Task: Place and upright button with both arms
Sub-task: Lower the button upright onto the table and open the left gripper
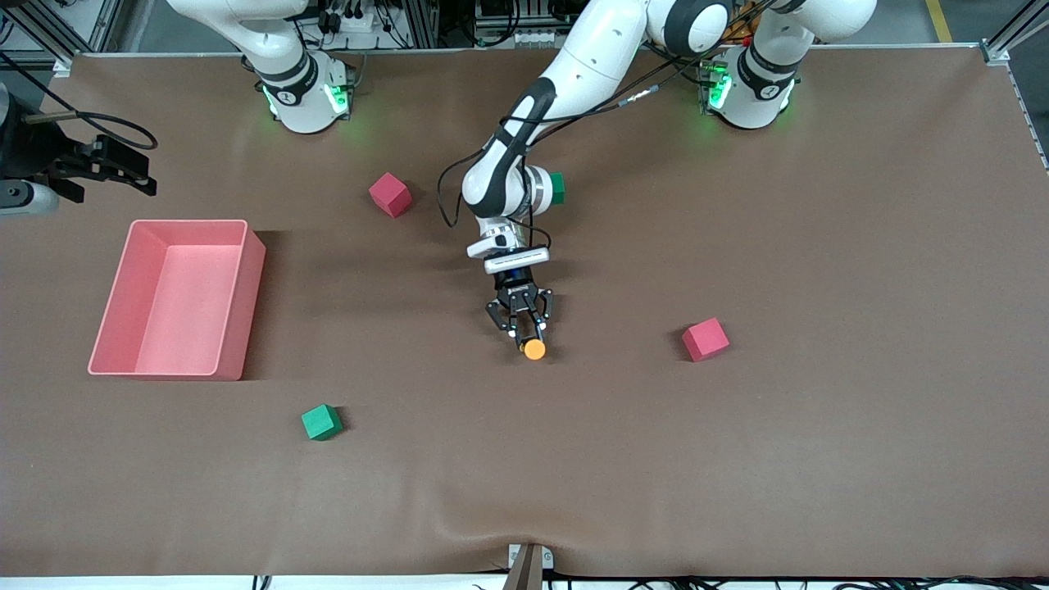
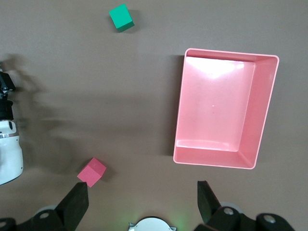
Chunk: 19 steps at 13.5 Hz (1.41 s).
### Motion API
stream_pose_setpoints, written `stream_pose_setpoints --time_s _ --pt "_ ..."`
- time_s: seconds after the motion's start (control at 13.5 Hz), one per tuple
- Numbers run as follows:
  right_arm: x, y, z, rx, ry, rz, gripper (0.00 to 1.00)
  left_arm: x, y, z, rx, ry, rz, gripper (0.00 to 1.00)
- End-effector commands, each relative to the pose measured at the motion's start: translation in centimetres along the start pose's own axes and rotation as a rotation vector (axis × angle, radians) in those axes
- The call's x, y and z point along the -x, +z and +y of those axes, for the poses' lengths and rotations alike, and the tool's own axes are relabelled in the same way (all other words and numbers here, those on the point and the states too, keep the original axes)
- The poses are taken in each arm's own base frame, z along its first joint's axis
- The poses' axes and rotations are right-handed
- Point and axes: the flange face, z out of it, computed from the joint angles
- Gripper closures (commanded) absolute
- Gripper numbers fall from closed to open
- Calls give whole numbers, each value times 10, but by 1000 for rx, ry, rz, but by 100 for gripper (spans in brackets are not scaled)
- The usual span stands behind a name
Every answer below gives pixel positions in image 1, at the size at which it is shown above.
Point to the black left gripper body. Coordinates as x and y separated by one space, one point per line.
517 288

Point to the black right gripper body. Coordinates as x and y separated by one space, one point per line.
31 146

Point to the orange capped push button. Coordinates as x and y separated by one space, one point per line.
534 350

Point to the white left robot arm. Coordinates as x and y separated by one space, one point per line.
590 57

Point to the green foam cube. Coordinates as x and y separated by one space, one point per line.
559 188
320 423

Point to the pink foam cube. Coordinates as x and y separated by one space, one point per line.
705 340
390 195

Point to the pink plastic tray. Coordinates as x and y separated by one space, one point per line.
188 311

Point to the white terminal strip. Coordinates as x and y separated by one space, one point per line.
524 38

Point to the white power strip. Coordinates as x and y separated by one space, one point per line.
352 22

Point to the orange packet pile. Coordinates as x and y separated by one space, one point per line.
742 31

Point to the aluminium corner frame rail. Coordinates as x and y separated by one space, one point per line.
994 51
62 67

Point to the grey metal edge bracket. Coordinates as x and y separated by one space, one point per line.
547 557

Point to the brown wedge post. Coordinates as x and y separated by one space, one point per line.
524 574

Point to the aluminium frame post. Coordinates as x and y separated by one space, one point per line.
420 24

